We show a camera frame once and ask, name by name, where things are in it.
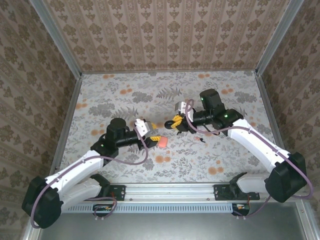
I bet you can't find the pink earbud charging case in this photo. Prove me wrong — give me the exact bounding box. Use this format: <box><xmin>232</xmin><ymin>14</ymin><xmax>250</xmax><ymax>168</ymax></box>
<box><xmin>157</xmin><ymin>135</ymin><xmax>169</xmax><ymax>149</ymax></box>

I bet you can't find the floral patterned table cover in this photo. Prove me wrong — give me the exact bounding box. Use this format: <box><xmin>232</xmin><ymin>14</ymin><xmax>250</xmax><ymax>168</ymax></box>
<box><xmin>59</xmin><ymin>71</ymin><xmax>286</xmax><ymax>185</ymax></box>

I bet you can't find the black electronics module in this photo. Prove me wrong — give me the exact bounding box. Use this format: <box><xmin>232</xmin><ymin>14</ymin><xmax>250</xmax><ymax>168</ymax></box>
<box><xmin>92</xmin><ymin>203</ymin><xmax>114</xmax><ymax>217</ymax></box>
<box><xmin>231</xmin><ymin>202</ymin><xmax>251</xmax><ymax>216</ymax></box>

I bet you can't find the grey metal sheet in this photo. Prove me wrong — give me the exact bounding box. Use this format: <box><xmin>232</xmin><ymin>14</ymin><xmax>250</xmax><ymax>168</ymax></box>
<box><xmin>37</xmin><ymin>202</ymin><xmax>315</xmax><ymax>240</ymax></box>

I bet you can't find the aluminium frame rail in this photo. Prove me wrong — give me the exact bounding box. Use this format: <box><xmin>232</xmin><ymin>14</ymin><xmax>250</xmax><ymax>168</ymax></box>
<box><xmin>22</xmin><ymin>73</ymin><xmax>84</xmax><ymax>240</ymax></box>
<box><xmin>80</xmin><ymin>70</ymin><xmax>259</xmax><ymax>75</ymax></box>
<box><xmin>256</xmin><ymin>72</ymin><xmax>320</xmax><ymax>240</ymax></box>

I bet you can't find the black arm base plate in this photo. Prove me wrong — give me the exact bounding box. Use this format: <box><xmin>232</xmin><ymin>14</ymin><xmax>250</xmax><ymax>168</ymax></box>
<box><xmin>213</xmin><ymin>184</ymin><xmax>261</xmax><ymax>202</ymax></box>
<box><xmin>106</xmin><ymin>184</ymin><xmax>126</xmax><ymax>202</ymax></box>

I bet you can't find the aluminium base extrusion rail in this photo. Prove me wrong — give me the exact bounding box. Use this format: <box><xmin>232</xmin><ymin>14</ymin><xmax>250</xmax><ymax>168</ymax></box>
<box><xmin>109</xmin><ymin>183</ymin><xmax>216</xmax><ymax>202</ymax></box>

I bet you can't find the slotted grey cable duct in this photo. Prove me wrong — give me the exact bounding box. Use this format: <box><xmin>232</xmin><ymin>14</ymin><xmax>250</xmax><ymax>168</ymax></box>
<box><xmin>62</xmin><ymin>202</ymin><xmax>251</xmax><ymax>214</ymax></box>

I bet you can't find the aluminium frame post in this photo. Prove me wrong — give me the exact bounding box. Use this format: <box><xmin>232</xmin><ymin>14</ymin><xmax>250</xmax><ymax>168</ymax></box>
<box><xmin>255</xmin><ymin>0</ymin><xmax>305</xmax><ymax>76</ymax></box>
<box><xmin>27</xmin><ymin>0</ymin><xmax>83</xmax><ymax>78</ymax></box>

